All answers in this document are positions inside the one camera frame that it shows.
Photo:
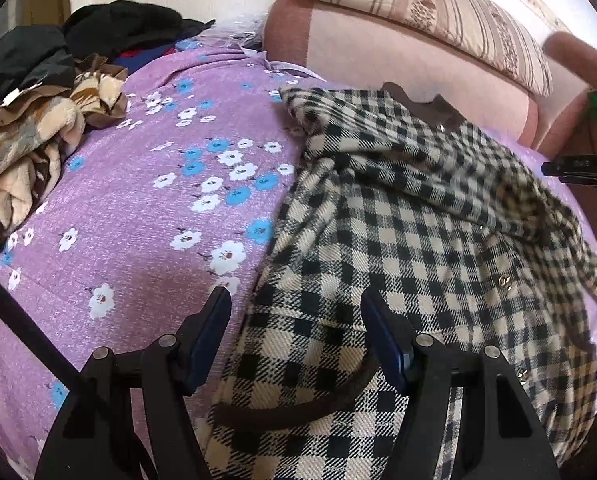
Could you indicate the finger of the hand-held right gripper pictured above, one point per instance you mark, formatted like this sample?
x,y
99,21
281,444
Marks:
x,y
578,167

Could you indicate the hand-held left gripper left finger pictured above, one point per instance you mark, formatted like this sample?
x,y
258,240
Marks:
x,y
209,331

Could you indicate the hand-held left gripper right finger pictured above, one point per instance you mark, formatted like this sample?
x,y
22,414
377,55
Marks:
x,y
384,336

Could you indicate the black beige checkered coat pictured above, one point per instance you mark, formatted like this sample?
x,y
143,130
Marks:
x,y
403,240

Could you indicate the purple floral bed sheet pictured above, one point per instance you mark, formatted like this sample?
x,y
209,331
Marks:
x,y
143,220

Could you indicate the striped beige cushion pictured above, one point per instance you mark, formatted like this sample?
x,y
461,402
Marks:
x,y
443,15

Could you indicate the pink sofa backrest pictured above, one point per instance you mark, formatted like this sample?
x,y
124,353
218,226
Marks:
x,y
378,55

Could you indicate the brown beige patterned blanket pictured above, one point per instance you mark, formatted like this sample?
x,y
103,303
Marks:
x,y
23,145

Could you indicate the dark blue garment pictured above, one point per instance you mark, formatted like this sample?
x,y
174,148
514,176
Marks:
x,y
143,57

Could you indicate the clear plastic wrap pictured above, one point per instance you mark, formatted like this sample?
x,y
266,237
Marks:
x,y
233,35

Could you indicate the black fuzzy garment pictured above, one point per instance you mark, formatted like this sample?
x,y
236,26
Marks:
x,y
123,22

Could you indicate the dark green jacket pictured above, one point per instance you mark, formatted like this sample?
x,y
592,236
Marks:
x,y
23,67

